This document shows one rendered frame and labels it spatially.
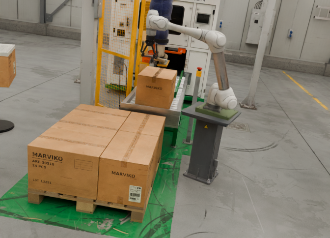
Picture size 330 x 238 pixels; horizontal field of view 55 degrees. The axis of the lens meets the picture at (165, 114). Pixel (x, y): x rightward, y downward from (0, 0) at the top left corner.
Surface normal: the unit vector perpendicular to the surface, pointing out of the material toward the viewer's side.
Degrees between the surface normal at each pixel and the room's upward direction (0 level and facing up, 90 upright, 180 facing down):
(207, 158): 90
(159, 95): 90
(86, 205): 90
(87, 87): 90
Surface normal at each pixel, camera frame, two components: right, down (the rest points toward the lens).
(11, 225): 0.12, -0.94
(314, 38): -0.14, 0.31
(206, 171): -0.47, 0.23
